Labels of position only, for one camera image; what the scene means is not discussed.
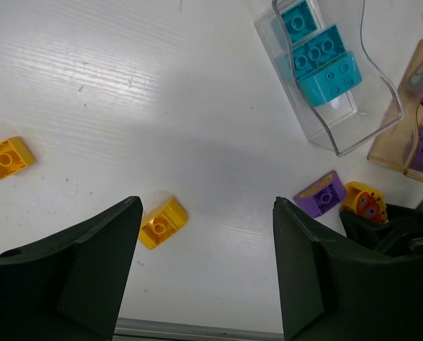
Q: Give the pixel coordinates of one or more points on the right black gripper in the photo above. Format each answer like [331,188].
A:
[401,234]

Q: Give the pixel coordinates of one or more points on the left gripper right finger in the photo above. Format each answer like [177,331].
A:
[332,288]

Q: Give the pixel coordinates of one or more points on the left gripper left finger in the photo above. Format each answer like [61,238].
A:
[70,285]

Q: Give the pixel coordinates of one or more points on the yellow butterfly lego brick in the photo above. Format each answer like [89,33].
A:
[365,201]

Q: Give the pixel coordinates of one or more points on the purple rounded lego brick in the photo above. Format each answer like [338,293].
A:
[321,196]

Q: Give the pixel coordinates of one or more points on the yellow curved lego brick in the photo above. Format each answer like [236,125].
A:
[162,223]

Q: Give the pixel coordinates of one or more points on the teal rounded lego brick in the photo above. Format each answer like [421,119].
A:
[332,80]

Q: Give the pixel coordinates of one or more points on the teal rectangular lego brick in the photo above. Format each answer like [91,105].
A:
[318,51]

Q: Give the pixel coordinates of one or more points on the small teal lego brick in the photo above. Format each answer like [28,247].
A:
[301,20]

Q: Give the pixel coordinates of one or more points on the orange translucent container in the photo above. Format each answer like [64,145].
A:
[395,148]

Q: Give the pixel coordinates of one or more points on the small yellow lego brick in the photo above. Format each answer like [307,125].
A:
[15,157]

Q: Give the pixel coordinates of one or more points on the clear plastic container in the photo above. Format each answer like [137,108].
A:
[340,97]

